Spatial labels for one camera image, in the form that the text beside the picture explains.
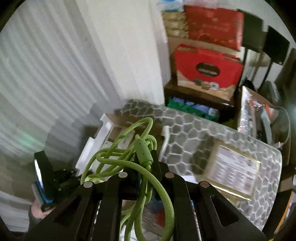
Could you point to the black music stand right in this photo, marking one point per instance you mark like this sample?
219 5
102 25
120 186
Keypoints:
276 47

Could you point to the white window curtain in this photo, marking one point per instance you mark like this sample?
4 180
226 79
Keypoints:
65 63

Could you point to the person's left hand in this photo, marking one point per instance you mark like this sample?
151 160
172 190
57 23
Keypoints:
37 212

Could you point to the dark wooden nightstand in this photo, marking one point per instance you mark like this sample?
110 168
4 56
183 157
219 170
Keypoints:
228 110

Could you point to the silver foil bag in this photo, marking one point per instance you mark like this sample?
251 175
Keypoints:
250 104

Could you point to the blue tissue box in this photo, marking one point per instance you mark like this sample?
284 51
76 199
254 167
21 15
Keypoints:
170 5

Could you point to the black music stand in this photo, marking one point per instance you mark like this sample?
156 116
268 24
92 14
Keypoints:
276 47
253 39

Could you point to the red collection gift bag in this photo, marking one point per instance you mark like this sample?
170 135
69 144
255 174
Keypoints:
207 71

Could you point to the stacked gold boxes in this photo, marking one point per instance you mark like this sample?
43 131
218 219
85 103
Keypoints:
175 24

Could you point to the gold box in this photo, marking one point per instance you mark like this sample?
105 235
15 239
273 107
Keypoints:
232 171

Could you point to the clear plastic package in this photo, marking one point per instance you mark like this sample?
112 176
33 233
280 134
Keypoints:
153 220

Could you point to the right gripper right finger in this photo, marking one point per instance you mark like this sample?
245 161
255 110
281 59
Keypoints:
159 170

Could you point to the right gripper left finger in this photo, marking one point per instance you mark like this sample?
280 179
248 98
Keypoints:
130 185

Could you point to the dark red gift box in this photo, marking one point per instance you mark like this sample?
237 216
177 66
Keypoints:
223 27

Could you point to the black music stand left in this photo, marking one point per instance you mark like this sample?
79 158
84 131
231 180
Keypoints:
253 39

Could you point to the white cardboard tray box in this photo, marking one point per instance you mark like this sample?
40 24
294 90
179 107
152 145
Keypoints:
112 127

